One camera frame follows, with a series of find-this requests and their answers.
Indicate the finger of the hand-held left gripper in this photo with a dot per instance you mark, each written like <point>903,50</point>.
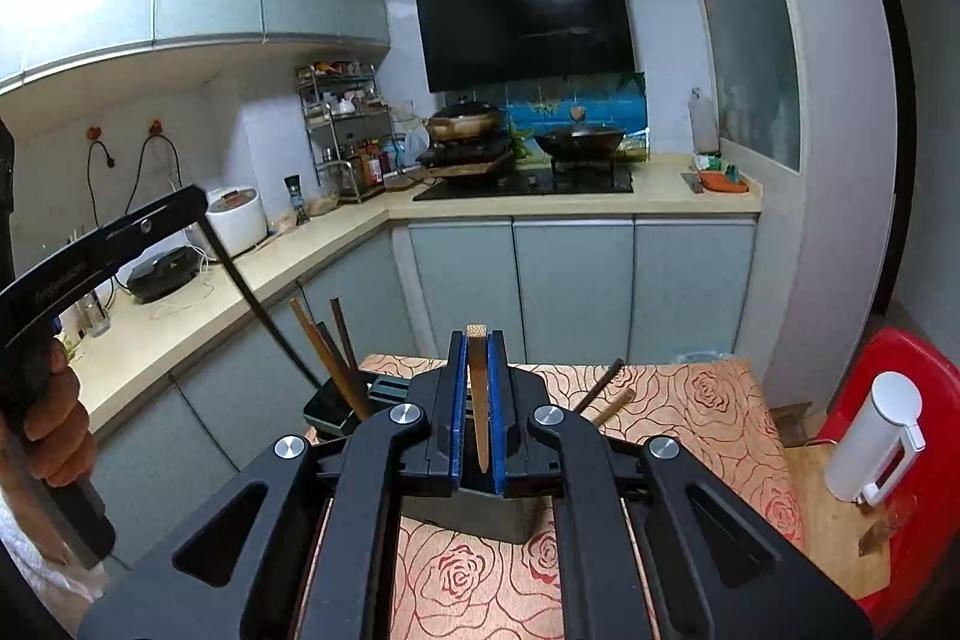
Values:
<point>150,227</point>

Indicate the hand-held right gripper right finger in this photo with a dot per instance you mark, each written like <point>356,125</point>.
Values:
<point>498,415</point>

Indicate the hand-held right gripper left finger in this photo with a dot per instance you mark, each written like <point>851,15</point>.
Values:
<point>459,415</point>

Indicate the light brown chopstick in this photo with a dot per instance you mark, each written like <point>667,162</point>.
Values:
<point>478,400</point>
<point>615,405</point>

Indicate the dark grey utensil holder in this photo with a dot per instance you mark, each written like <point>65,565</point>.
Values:
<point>487,520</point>

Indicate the dark brown chopstick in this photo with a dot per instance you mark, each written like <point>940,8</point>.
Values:
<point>600,383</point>
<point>345,340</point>

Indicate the pair of dark chopsticks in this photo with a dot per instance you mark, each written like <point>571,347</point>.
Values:
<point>259,302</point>

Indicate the person's left forearm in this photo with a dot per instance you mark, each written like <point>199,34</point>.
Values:
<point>30,550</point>

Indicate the person's left hand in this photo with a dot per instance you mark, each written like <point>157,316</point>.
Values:
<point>67,430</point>

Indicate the black electric griddle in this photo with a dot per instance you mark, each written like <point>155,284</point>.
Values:
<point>161,276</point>

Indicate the metal cup of kitchen tools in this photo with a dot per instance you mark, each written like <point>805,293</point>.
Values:
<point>96,314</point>

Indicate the white rice cooker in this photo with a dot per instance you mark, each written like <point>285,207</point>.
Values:
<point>240,224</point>

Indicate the grey lower kitchen cabinets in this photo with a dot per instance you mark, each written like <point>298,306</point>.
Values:
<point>570,287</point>

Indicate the black pepper grinder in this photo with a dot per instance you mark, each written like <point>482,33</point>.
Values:
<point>298,201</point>

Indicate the glass bowl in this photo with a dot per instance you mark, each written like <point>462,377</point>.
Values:
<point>322,201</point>

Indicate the rose print tablecloth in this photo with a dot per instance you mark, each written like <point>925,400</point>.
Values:
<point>705,415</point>

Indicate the metal spice rack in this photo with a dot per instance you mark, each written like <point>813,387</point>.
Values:
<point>341,115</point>

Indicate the red sauce bottle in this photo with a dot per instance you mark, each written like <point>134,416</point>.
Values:
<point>373,164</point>

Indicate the black glass gas cooktop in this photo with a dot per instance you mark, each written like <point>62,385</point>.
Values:
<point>600,184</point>

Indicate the black portable stove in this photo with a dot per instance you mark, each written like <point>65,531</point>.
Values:
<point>465,156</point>

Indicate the beige kitchen countertop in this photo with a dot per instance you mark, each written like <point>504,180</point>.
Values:
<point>660,197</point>

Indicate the black wok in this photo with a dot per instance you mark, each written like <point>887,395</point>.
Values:
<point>581,141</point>

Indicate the beige lidded cooking pot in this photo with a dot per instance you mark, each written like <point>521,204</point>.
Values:
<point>463,121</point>

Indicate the orange sponge tray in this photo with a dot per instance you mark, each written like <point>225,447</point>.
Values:
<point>724,179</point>

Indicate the blue scenic backsplash poster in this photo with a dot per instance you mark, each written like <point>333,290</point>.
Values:
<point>615,100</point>

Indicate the wooden board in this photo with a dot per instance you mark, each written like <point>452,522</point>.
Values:
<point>825,520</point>

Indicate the white plastic bottle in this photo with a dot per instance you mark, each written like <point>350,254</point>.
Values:
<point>703,126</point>

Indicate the white electric kettle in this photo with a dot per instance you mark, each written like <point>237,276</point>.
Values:
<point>870,437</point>

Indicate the small drinking glass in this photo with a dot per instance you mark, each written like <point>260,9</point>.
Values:
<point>889,524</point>

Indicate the red plastic chair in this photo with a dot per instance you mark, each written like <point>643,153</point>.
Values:
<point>937,497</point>

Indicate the frosted glass window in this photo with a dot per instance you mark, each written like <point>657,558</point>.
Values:
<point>742,10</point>

